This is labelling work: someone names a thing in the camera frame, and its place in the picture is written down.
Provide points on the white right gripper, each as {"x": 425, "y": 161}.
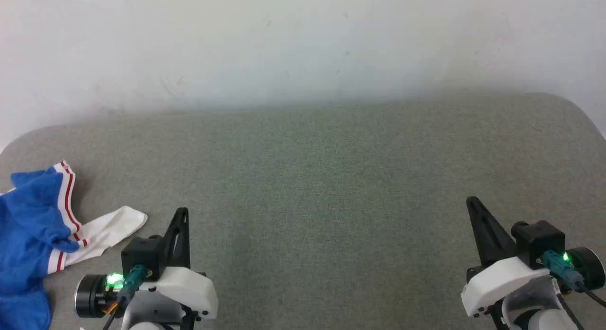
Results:
{"x": 497, "y": 280}

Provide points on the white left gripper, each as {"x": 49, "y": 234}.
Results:
{"x": 189, "y": 287}

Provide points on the blue shirt with white sleeves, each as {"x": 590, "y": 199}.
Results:
{"x": 28, "y": 226}

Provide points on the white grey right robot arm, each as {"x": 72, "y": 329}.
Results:
{"x": 589, "y": 268}

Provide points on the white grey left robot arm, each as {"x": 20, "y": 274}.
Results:
{"x": 90, "y": 297}

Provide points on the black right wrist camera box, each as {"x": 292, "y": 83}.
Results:
{"x": 537, "y": 240}

